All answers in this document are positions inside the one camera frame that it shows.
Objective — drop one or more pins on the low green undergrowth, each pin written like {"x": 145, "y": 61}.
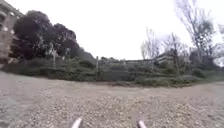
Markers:
{"x": 100, "y": 71}

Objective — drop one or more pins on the brick building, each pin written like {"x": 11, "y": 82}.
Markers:
{"x": 6, "y": 33}

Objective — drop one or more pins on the long low building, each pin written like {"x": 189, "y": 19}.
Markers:
{"x": 150, "y": 61}

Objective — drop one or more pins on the robot's own part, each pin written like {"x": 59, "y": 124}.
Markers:
{"x": 77, "y": 123}
{"x": 141, "y": 124}

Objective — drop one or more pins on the large dark tree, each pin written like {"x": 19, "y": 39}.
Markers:
{"x": 43, "y": 36}

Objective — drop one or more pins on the row of bare trees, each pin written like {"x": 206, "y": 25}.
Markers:
{"x": 196, "y": 36}

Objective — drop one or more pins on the gravel path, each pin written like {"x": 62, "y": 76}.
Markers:
{"x": 110, "y": 106}

